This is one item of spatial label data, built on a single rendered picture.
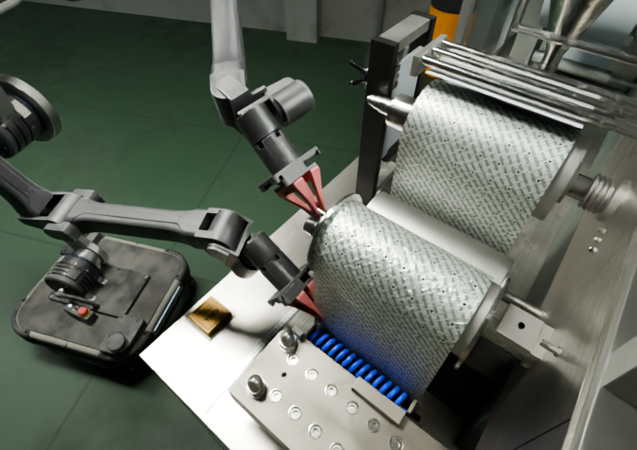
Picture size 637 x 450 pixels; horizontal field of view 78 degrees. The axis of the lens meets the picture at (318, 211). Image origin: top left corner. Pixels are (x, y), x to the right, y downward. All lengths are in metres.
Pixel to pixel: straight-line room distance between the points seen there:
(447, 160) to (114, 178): 2.44
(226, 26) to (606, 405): 0.76
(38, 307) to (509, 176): 1.89
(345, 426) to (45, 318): 1.53
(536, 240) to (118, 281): 1.63
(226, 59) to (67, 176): 2.38
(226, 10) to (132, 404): 1.60
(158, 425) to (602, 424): 1.71
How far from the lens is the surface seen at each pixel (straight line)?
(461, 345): 0.57
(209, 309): 0.98
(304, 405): 0.76
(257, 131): 0.63
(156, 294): 1.88
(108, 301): 1.92
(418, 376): 0.70
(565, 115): 0.67
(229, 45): 0.78
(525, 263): 1.17
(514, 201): 0.67
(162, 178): 2.73
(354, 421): 0.75
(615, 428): 0.38
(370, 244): 0.57
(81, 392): 2.09
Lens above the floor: 1.76
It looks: 49 degrees down
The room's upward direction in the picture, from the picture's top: straight up
